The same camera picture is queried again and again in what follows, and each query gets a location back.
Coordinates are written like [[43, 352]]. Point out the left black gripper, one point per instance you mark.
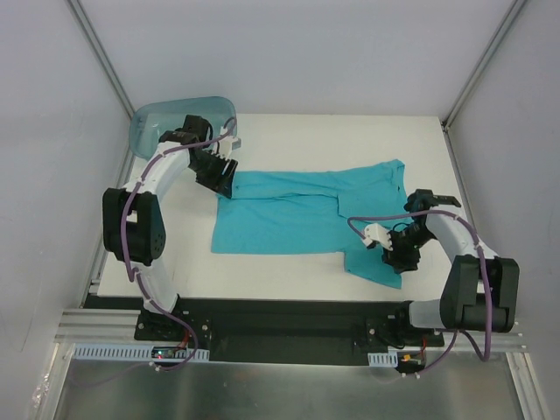
[[214, 168]]

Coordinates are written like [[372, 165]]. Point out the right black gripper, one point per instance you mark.
[[402, 252]]

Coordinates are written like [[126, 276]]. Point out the teal t shirt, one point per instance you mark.
[[300, 213]]

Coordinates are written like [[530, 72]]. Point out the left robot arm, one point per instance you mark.
[[133, 227]]

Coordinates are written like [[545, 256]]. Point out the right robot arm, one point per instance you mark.
[[480, 292]]

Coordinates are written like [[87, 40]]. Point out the translucent blue plastic bin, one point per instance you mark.
[[151, 121]]

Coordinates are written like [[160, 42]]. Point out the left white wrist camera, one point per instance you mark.
[[227, 146]]

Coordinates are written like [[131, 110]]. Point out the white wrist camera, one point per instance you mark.
[[375, 234], [227, 146]]

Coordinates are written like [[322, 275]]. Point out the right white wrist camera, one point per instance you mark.
[[375, 234]]

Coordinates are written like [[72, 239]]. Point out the right white cable duct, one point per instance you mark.
[[383, 360]]

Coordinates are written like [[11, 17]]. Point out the white cable duct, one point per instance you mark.
[[383, 360], [139, 353]]

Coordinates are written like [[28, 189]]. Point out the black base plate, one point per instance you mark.
[[299, 332]]

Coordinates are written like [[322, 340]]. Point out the left aluminium frame post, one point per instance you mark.
[[89, 32]]

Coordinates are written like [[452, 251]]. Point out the aluminium frame post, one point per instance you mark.
[[506, 24], [89, 32]]

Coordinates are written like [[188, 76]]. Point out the left white cable duct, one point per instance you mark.
[[139, 353]]

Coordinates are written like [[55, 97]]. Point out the right aluminium frame post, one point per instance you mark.
[[506, 24]]

